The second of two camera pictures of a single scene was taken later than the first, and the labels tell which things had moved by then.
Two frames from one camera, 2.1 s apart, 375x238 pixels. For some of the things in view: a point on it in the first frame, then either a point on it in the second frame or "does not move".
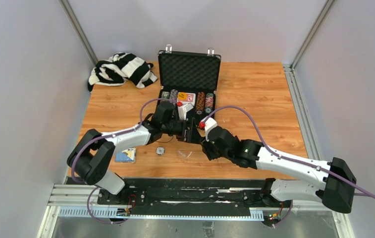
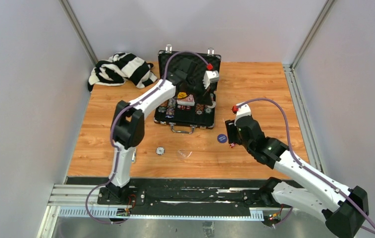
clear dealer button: (184, 153) does not move
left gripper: (192, 135) → (205, 98)
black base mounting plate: (186, 198) does not move
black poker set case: (189, 80) does not move
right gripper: (207, 148) → (232, 130)
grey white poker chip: (160, 150) does not move
